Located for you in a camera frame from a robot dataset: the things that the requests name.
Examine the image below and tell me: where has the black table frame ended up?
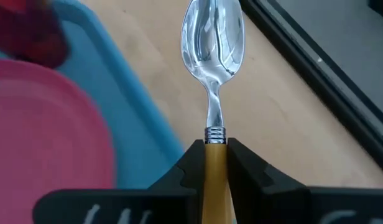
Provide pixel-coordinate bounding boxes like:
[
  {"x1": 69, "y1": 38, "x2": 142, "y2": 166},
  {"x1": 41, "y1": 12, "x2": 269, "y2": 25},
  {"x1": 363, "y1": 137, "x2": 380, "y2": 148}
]
[{"x1": 239, "y1": 0, "x2": 383, "y2": 178}]

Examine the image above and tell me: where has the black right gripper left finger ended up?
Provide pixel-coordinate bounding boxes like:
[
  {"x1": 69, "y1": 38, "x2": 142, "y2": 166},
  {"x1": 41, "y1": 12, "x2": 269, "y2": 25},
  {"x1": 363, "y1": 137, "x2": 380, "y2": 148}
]
[{"x1": 32, "y1": 139, "x2": 206, "y2": 224}]

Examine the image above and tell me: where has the pink-red round plate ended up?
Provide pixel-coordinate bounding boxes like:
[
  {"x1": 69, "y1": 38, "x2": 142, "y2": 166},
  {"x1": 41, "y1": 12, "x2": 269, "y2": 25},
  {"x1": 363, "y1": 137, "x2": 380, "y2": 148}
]
[{"x1": 0, "y1": 58, "x2": 116, "y2": 224}]

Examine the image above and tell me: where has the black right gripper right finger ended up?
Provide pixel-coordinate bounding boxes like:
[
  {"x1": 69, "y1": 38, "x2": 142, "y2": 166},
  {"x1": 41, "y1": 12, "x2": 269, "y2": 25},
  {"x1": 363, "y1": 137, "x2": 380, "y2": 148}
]
[{"x1": 227, "y1": 138, "x2": 383, "y2": 224}]

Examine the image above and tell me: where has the blue plastic tray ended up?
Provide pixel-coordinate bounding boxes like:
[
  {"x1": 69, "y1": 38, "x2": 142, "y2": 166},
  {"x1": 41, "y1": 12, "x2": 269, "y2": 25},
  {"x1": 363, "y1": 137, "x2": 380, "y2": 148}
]
[{"x1": 0, "y1": 0, "x2": 186, "y2": 190}]

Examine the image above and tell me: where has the red ribbed cup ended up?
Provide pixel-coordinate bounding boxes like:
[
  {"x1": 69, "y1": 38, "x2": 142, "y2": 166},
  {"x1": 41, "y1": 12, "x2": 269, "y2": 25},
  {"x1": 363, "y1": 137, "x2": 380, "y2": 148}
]
[{"x1": 0, "y1": 0, "x2": 70, "y2": 69}]

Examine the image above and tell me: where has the spoon with orange handle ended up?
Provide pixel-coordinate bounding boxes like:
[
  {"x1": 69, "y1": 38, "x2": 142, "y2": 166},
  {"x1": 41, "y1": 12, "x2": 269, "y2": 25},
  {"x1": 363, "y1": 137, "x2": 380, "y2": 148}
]
[{"x1": 180, "y1": 0, "x2": 246, "y2": 224}]

